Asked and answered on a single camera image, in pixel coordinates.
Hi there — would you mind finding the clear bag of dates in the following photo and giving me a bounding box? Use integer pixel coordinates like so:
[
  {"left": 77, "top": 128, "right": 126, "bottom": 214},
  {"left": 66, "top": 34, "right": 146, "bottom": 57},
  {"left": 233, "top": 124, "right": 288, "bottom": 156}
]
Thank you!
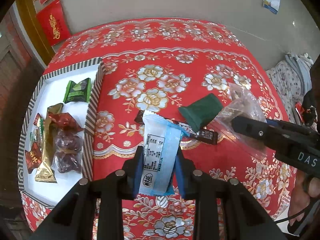
[{"left": 51, "top": 130, "right": 82, "bottom": 173}]

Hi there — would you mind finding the clear plastic snack bag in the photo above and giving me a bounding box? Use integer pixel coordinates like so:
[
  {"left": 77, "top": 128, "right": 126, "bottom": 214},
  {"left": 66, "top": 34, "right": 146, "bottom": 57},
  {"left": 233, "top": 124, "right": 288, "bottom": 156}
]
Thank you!
[{"left": 210, "top": 83, "right": 267, "bottom": 160}]

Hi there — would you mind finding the green white snack packet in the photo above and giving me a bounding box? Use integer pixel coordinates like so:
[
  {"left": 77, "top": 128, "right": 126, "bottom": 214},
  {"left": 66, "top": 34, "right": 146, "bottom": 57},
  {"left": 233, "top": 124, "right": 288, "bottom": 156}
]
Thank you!
[{"left": 30, "top": 120, "right": 44, "bottom": 151}]

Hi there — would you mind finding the red foil snack packet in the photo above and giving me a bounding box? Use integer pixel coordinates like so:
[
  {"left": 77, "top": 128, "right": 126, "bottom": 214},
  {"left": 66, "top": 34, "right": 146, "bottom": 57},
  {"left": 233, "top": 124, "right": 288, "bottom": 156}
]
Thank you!
[{"left": 49, "top": 112, "right": 84, "bottom": 133}]

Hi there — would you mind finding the white blue snack packet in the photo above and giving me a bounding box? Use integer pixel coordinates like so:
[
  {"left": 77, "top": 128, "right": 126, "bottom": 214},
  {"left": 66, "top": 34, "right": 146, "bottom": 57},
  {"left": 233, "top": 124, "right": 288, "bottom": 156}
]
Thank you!
[{"left": 139, "top": 111, "right": 190, "bottom": 196}]

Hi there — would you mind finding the green black snack packet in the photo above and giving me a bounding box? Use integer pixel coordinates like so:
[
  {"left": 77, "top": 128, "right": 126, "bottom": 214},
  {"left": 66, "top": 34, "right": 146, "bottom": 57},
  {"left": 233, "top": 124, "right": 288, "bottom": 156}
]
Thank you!
[{"left": 63, "top": 78, "right": 92, "bottom": 103}]

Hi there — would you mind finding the person right hand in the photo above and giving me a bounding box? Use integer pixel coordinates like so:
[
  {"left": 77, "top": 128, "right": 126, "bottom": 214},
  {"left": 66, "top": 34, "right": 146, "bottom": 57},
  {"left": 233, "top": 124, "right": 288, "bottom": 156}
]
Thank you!
[{"left": 288, "top": 170, "right": 319, "bottom": 217}]

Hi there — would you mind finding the red item on sofa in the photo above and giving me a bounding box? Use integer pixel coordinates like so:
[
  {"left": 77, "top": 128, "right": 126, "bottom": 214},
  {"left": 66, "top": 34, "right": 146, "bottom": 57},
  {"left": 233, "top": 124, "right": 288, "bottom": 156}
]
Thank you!
[{"left": 295, "top": 102, "right": 310, "bottom": 124}]

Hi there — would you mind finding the gold snack packet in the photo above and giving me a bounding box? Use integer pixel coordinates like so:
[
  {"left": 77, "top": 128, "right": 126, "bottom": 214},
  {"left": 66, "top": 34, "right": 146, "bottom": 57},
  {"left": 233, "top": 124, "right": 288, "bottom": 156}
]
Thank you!
[{"left": 35, "top": 103, "right": 63, "bottom": 183}]

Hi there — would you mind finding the floral covered sofa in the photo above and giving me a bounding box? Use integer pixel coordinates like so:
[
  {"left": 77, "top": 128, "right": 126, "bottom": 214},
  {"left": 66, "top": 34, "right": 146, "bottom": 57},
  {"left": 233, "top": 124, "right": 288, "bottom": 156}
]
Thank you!
[{"left": 266, "top": 60, "right": 304, "bottom": 124}]

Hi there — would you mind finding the striped white tray box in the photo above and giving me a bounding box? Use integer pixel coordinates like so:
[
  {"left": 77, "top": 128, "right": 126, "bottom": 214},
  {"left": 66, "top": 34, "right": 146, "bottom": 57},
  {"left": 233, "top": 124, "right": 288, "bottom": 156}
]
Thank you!
[{"left": 17, "top": 57, "right": 105, "bottom": 209}]

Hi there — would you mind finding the small red candy packet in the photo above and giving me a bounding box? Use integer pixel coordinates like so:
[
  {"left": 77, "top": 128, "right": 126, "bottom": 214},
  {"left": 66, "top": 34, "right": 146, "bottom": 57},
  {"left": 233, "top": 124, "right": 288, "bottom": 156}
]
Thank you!
[{"left": 24, "top": 142, "right": 42, "bottom": 174}]

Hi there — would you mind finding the pile of grey clothes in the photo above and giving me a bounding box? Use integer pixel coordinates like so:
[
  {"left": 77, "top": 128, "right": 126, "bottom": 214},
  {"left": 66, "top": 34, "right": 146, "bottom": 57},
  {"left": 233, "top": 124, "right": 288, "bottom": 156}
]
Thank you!
[{"left": 285, "top": 53, "right": 312, "bottom": 96}]

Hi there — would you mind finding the dark chocolate bar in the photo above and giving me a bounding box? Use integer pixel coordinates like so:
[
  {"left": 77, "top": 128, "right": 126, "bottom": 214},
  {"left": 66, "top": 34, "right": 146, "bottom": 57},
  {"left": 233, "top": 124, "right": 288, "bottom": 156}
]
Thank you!
[{"left": 135, "top": 111, "right": 218, "bottom": 145}]

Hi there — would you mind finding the dark green pouch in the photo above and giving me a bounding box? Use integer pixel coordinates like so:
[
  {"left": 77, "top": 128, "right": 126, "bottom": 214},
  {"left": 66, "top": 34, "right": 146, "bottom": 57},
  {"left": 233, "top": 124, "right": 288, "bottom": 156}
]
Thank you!
[{"left": 178, "top": 93, "right": 223, "bottom": 132}]

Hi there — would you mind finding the brown louvered door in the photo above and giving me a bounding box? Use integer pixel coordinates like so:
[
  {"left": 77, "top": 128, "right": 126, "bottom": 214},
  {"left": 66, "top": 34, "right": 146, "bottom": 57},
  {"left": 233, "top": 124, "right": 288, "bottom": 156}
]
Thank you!
[{"left": 1, "top": 13, "right": 43, "bottom": 119}]

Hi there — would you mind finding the red floral tablecloth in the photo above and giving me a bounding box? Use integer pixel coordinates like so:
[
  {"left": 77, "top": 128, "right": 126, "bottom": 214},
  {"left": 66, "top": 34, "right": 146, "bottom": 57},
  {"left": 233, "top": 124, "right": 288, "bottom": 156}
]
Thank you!
[{"left": 21, "top": 17, "right": 298, "bottom": 240}]

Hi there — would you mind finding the lower red wall banner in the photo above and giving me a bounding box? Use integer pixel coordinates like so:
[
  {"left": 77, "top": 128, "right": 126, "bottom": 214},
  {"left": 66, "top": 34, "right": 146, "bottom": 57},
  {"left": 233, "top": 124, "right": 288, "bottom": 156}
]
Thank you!
[{"left": 36, "top": 0, "right": 71, "bottom": 46}]

